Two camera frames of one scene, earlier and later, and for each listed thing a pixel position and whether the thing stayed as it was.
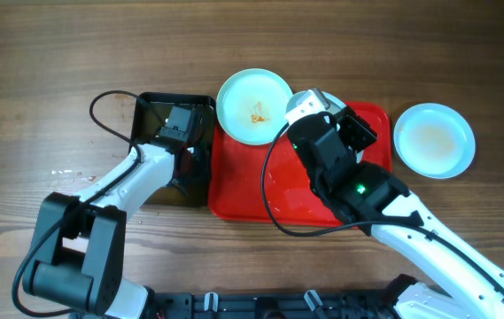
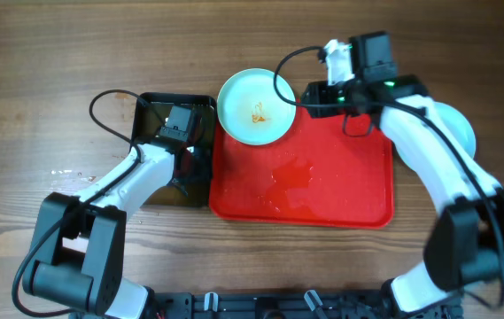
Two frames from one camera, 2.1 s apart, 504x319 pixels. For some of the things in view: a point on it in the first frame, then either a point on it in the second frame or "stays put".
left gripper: x=203 y=171 stays put
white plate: x=252 y=106 stays put
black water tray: x=193 y=170 stays put
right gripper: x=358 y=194 → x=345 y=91
